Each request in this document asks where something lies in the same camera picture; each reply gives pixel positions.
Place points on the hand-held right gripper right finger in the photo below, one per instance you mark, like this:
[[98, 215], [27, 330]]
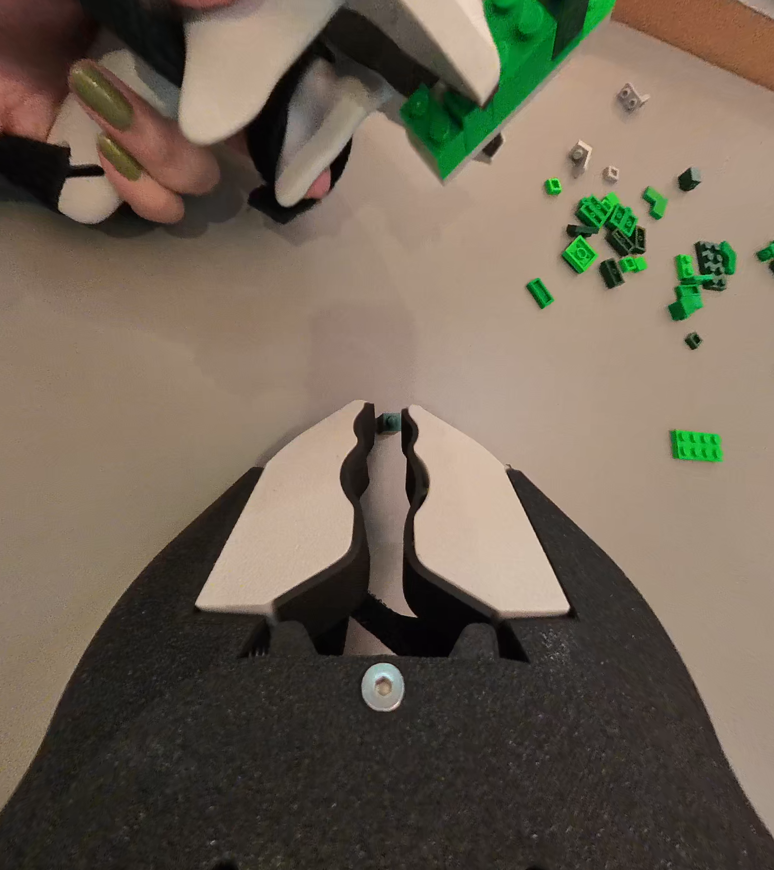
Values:
[[482, 537]]

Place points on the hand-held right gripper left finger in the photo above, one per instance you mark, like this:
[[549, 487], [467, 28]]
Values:
[[278, 537]]

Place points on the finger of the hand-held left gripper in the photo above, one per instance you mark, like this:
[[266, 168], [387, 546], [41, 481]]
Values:
[[427, 34]]

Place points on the green brick assembly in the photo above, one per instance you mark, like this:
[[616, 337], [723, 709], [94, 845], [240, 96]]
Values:
[[522, 61]]

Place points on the small dark green brick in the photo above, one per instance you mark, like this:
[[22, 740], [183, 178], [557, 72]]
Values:
[[693, 340], [387, 423]]

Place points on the grey desk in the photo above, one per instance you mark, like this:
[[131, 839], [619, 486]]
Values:
[[291, 306]]

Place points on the tiny green stud piece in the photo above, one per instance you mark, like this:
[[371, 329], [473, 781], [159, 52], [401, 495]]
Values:
[[552, 185]]

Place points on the small grey plate piece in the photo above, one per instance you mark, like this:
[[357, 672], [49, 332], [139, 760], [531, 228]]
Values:
[[582, 156]]

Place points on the green eight-stud plate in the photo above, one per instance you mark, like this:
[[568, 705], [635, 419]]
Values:
[[696, 446]]

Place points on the green flat tile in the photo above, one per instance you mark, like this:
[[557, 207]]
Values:
[[539, 292]]

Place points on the green corner plate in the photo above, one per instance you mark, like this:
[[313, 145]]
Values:
[[655, 202]]

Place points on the pile of green toy bricks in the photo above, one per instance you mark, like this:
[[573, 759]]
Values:
[[631, 231]]

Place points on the dark green slope piece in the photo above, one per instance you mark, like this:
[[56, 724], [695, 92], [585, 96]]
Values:
[[689, 178]]

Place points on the white table with wooden edge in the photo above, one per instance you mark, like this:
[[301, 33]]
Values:
[[733, 54]]

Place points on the small grey bracket piece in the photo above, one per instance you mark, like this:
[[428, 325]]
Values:
[[633, 97]]

